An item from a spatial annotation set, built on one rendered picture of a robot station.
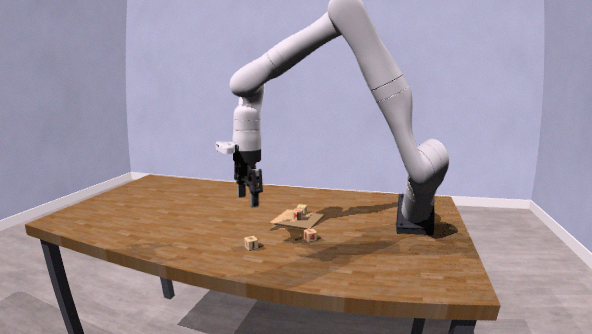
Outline tan flat mat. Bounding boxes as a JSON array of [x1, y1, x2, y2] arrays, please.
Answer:
[[270, 210, 324, 229]]

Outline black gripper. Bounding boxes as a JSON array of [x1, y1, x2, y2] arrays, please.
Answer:
[[233, 149, 263, 208]]

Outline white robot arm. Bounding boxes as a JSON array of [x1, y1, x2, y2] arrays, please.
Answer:
[[216, 0, 449, 223]]

